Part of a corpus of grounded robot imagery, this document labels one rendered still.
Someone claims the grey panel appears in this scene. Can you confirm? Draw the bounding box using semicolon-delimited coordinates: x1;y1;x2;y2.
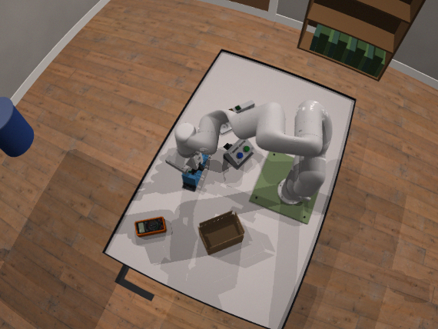
220;100;255;135

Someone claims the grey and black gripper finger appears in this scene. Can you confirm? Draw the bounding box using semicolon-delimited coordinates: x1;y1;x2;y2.
191;163;204;174

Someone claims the orange digital multimeter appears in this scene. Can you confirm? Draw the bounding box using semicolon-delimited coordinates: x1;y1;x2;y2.
134;217;167;237

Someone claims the brown cardboard box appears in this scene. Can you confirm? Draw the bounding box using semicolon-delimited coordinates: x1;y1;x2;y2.
198;211;245;255

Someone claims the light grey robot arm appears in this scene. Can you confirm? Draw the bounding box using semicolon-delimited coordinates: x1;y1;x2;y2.
165;100;333;204

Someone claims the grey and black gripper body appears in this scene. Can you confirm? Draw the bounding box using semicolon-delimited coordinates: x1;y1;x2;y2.
186;153;203;170

